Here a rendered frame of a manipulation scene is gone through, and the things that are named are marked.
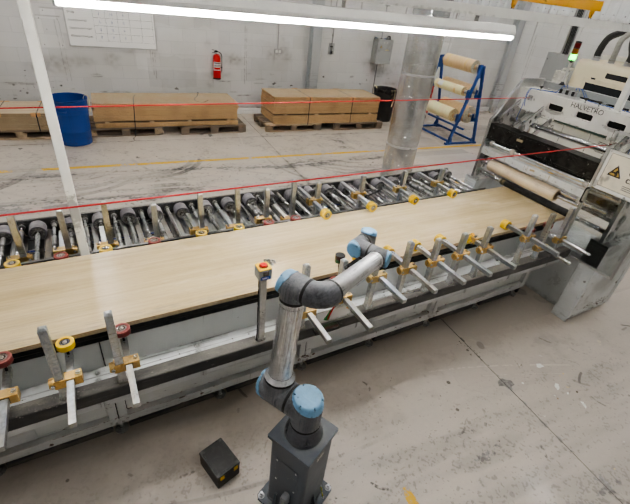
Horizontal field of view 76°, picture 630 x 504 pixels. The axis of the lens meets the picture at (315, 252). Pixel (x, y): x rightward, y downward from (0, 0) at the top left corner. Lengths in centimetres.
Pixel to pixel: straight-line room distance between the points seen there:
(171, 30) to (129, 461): 758
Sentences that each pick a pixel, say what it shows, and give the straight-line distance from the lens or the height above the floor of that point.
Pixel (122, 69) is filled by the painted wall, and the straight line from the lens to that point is 901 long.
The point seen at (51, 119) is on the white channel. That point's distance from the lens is 263.
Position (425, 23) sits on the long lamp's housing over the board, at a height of 235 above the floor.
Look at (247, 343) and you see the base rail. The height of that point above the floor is 70.
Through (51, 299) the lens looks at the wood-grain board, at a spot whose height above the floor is 90.
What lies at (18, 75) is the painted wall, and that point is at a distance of 915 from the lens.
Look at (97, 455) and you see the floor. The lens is 298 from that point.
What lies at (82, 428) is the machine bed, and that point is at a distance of 291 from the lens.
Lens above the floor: 244
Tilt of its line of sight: 33 degrees down
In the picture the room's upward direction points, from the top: 7 degrees clockwise
